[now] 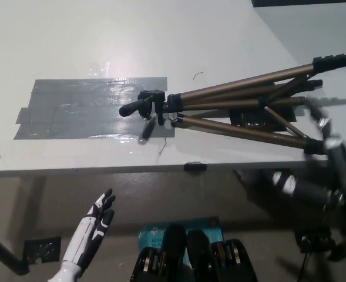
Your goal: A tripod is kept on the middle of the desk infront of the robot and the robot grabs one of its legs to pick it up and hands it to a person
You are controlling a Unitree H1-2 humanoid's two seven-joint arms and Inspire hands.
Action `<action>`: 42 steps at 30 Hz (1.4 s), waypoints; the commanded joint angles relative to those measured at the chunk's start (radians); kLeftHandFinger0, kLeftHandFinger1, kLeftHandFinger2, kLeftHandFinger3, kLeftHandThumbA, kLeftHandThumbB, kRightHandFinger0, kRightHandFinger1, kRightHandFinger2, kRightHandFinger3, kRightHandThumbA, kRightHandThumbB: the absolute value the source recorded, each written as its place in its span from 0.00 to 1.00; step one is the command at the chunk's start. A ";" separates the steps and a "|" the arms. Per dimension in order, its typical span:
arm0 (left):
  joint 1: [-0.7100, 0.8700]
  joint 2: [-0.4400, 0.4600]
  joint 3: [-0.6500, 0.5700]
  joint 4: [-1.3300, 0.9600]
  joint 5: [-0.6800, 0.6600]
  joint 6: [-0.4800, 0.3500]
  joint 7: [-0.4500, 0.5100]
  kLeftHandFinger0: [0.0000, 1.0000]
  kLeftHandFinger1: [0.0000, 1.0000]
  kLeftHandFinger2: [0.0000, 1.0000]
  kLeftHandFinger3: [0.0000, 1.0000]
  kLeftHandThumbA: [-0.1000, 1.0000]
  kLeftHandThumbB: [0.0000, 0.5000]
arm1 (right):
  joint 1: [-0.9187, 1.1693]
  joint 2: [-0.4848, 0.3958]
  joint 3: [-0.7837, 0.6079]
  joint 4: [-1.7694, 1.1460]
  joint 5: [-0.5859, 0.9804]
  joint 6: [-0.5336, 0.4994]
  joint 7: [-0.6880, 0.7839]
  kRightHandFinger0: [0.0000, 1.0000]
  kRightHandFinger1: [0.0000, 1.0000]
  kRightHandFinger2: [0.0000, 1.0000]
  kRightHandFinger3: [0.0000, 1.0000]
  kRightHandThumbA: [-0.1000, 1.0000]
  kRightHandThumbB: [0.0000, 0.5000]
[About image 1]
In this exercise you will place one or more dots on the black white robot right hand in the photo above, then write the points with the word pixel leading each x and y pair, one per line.
pixel 341 170

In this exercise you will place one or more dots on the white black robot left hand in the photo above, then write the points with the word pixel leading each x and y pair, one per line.
pixel 86 232

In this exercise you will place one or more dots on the bronze and black tripod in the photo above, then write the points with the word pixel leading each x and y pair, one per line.
pixel 219 88

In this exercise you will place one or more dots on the black floor foot block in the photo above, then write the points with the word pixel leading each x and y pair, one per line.
pixel 313 239

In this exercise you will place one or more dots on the black table leg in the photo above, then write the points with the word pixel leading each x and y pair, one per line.
pixel 5 252

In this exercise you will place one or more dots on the black tape patch on table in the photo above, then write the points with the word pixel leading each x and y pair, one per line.
pixel 249 119

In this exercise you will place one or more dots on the teal cardboard box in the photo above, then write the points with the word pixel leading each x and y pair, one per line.
pixel 202 227

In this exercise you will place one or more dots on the dark flat object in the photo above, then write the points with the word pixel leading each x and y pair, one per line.
pixel 275 2

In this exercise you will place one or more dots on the grey duct tape patch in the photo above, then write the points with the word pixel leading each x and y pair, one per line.
pixel 81 114

